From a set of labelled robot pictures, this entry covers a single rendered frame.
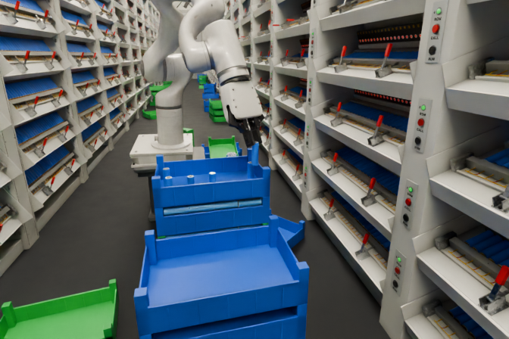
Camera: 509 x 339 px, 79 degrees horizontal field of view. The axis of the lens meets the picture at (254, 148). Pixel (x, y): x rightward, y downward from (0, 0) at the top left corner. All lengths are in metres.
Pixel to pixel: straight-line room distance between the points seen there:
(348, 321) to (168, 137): 1.03
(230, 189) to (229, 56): 0.34
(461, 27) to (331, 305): 0.85
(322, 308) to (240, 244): 0.44
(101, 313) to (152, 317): 0.59
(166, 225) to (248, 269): 0.25
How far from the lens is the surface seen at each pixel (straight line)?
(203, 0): 0.94
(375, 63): 1.09
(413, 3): 0.88
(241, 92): 0.81
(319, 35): 1.36
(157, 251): 0.76
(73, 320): 1.19
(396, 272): 0.96
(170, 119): 1.48
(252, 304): 0.62
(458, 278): 0.84
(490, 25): 0.81
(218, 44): 0.84
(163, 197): 0.81
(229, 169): 1.00
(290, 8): 2.07
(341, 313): 1.12
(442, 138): 0.79
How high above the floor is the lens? 0.77
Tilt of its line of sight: 17 degrees down
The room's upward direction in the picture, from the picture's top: straight up
